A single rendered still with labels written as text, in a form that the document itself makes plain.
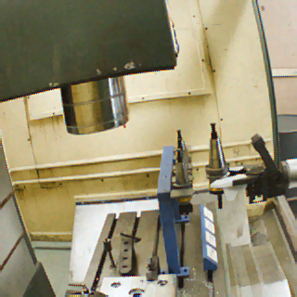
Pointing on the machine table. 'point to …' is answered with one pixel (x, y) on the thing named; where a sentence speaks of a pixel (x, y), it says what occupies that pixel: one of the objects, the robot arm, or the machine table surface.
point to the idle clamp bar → (126, 257)
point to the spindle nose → (95, 106)
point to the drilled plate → (140, 287)
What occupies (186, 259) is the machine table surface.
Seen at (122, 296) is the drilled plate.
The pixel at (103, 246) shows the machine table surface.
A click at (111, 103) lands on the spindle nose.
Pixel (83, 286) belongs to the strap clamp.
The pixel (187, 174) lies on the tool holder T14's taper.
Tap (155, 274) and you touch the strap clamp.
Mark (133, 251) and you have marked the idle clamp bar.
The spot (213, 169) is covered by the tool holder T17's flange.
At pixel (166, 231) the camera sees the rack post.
